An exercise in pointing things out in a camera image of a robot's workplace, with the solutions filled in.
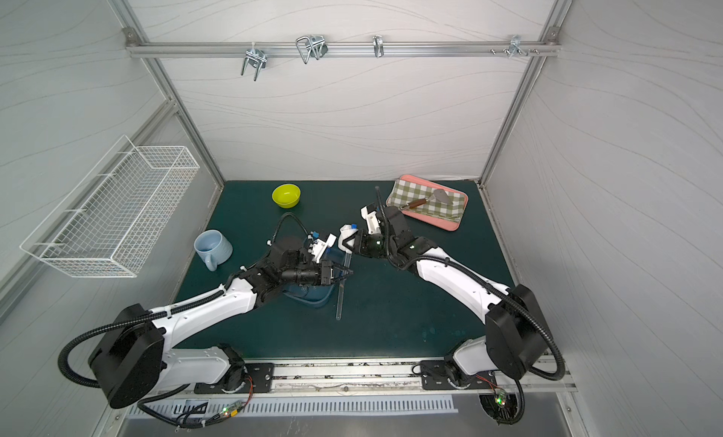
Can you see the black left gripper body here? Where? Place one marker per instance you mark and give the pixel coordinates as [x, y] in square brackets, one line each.
[328, 273]

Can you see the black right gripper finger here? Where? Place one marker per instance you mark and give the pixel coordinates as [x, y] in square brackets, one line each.
[347, 233]
[348, 248]

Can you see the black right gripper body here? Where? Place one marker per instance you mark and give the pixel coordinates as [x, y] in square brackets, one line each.
[361, 245]

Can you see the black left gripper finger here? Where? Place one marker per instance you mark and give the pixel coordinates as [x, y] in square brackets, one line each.
[339, 266]
[339, 276]

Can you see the test tube with blue cap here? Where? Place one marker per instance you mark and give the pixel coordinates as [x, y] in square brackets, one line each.
[349, 256]

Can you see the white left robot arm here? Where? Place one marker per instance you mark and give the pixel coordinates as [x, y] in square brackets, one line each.
[139, 353]

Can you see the uncapped clear test tube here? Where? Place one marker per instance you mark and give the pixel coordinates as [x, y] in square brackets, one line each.
[340, 301]

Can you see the blue translucent plastic container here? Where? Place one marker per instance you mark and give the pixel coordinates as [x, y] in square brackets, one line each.
[315, 296]

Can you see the green checkered cloth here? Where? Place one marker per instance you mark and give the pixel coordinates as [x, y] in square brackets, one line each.
[435, 201]

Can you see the pink tray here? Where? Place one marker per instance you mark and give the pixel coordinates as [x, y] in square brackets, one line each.
[435, 202]

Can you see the yellow-green plastic bowl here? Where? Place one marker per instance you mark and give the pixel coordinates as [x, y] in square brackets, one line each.
[286, 196]

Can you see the light blue ribbed mug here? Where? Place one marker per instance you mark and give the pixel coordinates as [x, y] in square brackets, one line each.
[213, 248]

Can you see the metal clamp hook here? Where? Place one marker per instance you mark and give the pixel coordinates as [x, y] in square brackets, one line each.
[312, 46]

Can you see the metal U-bolt hook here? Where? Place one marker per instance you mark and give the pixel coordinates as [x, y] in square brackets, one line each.
[255, 61]

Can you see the black cooling fan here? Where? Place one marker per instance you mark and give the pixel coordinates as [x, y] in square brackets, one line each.
[504, 409]

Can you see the spatula with wooden handle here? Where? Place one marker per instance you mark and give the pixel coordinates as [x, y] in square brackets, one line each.
[436, 196]

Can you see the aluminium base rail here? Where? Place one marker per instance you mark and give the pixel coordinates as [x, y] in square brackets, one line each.
[360, 376]

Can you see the white slotted cable duct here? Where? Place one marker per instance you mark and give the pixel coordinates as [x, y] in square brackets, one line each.
[406, 405]

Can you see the small metal ring hook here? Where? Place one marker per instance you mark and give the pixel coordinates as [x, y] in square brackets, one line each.
[378, 46]

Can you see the white wire basket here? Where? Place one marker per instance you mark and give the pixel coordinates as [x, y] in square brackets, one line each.
[108, 224]

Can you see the metal bracket hook right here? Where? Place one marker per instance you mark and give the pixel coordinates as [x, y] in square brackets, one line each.
[515, 48]

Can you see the aluminium top rail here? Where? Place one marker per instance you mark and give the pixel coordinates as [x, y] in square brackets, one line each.
[337, 50]

